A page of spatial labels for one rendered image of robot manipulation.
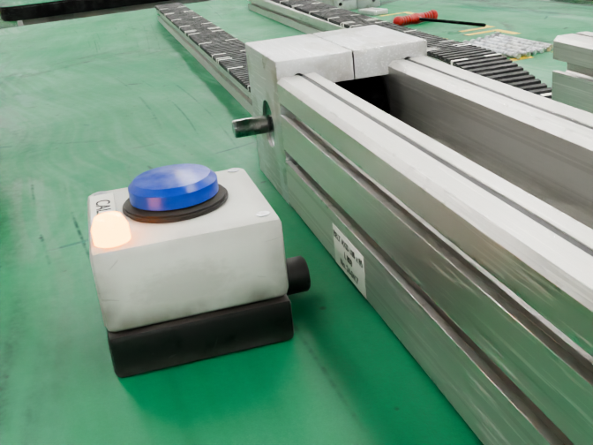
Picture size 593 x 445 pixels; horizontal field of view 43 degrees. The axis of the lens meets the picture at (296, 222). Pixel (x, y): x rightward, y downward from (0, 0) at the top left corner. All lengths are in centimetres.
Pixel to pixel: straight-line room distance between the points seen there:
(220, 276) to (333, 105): 12
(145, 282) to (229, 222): 4
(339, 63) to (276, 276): 19
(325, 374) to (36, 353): 14
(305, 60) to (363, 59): 4
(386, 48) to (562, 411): 31
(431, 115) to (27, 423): 26
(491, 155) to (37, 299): 25
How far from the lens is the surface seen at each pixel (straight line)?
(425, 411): 29
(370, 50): 48
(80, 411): 32
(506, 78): 71
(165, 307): 32
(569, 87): 53
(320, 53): 48
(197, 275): 32
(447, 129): 42
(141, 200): 33
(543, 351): 22
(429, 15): 123
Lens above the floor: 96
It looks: 22 degrees down
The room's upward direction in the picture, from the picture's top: 6 degrees counter-clockwise
